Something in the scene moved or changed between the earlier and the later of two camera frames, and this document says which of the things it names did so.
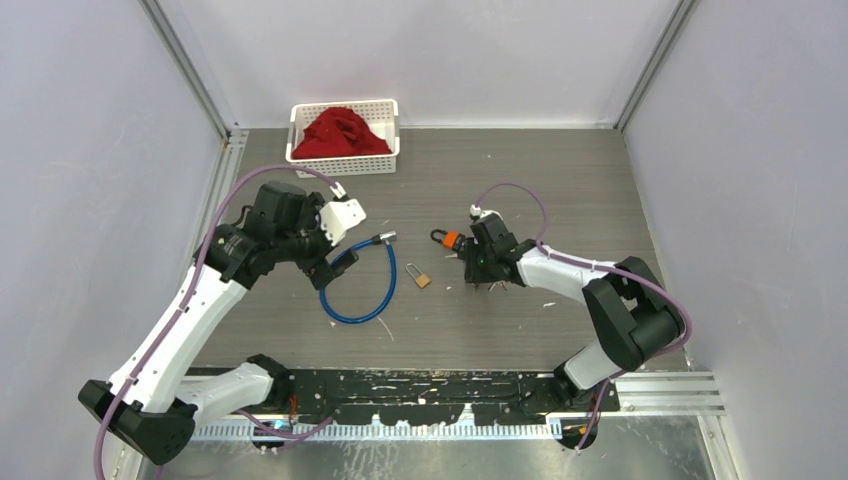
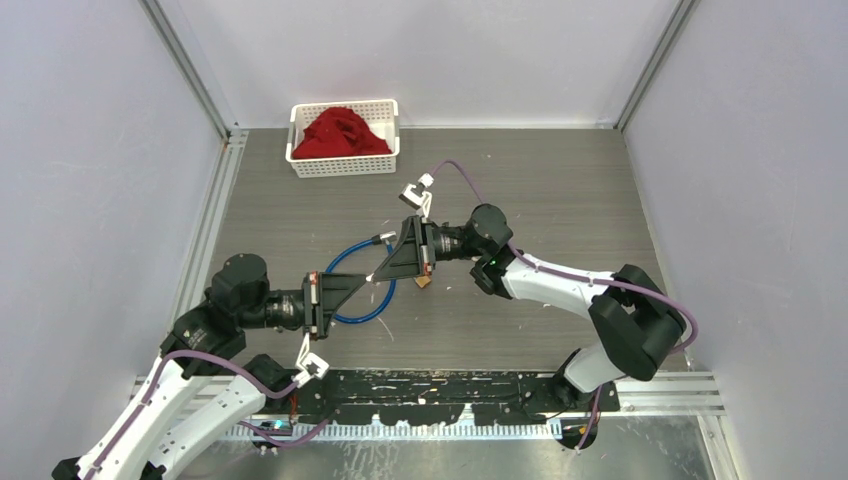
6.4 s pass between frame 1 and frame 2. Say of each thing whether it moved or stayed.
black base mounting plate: stayed
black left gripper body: moved
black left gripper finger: moved
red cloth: stayed
